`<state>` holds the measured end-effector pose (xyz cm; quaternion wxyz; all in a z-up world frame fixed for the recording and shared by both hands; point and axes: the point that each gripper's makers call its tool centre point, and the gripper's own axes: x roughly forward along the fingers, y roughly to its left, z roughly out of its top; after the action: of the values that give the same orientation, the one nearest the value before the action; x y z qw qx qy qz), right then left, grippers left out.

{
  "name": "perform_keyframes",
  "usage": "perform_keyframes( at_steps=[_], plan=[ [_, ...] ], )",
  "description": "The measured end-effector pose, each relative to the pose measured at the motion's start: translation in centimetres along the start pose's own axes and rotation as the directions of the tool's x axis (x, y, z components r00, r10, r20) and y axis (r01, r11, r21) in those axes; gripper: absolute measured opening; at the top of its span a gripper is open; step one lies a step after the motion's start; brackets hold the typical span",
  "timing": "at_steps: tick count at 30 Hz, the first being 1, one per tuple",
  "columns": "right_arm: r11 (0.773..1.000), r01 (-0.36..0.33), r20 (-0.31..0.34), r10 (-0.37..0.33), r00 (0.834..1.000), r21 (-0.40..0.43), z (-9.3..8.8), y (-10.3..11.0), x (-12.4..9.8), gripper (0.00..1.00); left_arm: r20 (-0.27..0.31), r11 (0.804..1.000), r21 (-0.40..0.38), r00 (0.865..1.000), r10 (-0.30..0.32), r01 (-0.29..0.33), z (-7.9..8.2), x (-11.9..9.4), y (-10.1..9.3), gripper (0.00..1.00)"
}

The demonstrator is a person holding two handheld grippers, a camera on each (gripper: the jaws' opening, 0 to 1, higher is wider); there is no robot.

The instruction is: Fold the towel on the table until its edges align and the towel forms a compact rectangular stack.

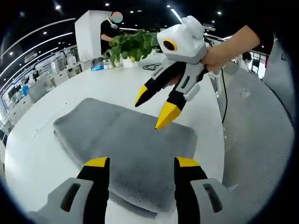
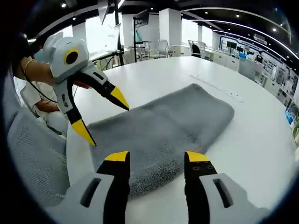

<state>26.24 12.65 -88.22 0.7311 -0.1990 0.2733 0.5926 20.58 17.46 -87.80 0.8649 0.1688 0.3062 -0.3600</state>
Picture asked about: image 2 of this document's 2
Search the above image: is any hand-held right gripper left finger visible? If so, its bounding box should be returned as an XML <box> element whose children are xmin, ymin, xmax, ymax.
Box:
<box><xmin>45</xmin><ymin>151</ymin><xmax>130</xmax><ymax>224</ymax></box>

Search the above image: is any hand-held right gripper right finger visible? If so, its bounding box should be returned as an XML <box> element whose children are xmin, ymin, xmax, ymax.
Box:
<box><xmin>184</xmin><ymin>151</ymin><xmax>268</xmax><ymax>224</ymax></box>

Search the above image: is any grey towel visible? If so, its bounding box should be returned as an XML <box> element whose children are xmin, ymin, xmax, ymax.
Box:
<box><xmin>87</xmin><ymin>83</ymin><xmax>235</xmax><ymax>199</ymax></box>

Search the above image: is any person's left hand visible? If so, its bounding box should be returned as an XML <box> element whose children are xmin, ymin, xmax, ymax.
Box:
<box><xmin>32</xmin><ymin>61</ymin><xmax>91</xmax><ymax>90</ymax></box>

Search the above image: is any light grey mesh chair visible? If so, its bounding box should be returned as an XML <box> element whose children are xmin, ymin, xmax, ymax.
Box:
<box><xmin>4</xmin><ymin>70</ymin><xmax>71</xmax><ymax>208</ymax></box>

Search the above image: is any black monitor stand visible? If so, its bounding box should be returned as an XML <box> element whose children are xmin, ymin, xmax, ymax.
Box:
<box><xmin>133</xmin><ymin>16</ymin><xmax>152</xmax><ymax>63</ymax></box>
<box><xmin>114</xmin><ymin>0</ymin><xmax>126</xmax><ymax>67</ymax></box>

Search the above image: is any large flat monitor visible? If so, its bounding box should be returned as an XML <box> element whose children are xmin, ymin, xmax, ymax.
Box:
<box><xmin>98</xmin><ymin>0</ymin><xmax>117</xmax><ymax>26</ymax></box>

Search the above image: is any white office chair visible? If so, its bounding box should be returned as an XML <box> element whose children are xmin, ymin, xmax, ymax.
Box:
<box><xmin>149</xmin><ymin>39</ymin><xmax>170</xmax><ymax>59</ymax></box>

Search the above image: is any white table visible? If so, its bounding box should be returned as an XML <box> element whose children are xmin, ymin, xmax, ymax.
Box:
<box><xmin>66</xmin><ymin>56</ymin><xmax>297</xmax><ymax>224</ymax></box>

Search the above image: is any small black monitor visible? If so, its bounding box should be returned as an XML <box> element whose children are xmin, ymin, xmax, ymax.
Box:
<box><xmin>133</xmin><ymin>9</ymin><xmax>150</xmax><ymax>26</ymax></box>

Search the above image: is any black-backed office chair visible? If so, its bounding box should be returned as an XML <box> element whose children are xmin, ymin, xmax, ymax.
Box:
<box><xmin>188</xmin><ymin>39</ymin><xmax>206</xmax><ymax>59</ymax></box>

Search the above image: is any white power strip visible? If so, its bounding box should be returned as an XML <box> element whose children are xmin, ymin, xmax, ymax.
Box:
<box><xmin>189</xmin><ymin>74</ymin><xmax>244</xmax><ymax>104</ymax></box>

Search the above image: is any green potted plant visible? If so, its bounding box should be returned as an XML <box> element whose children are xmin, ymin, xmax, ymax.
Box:
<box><xmin>292</xmin><ymin>112</ymin><xmax>299</xmax><ymax>145</ymax></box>

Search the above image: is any blue packet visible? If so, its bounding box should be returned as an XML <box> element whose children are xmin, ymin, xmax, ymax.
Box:
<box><xmin>285</xmin><ymin>108</ymin><xmax>295</xmax><ymax>125</ymax></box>

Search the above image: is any white low cabinet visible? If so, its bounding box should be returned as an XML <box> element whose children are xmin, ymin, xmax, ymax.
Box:
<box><xmin>214</xmin><ymin>50</ymin><xmax>240</xmax><ymax>70</ymax></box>

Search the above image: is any grey mesh office chair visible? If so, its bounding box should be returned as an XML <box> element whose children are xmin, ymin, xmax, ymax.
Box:
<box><xmin>238</xmin><ymin>57</ymin><xmax>264</xmax><ymax>82</ymax></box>

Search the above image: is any ceiling air conditioner vent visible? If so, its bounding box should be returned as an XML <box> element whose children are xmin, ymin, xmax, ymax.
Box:
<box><xmin>253</xmin><ymin>34</ymin><xmax>268</xmax><ymax>45</ymax></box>

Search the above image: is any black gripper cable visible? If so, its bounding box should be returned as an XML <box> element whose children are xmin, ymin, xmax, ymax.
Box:
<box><xmin>22</xmin><ymin>66</ymin><xmax>59</xmax><ymax>103</ymax></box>

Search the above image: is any gold bracelet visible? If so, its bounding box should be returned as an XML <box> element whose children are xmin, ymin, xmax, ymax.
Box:
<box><xmin>24</xmin><ymin>59</ymin><xmax>37</xmax><ymax>72</ymax></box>

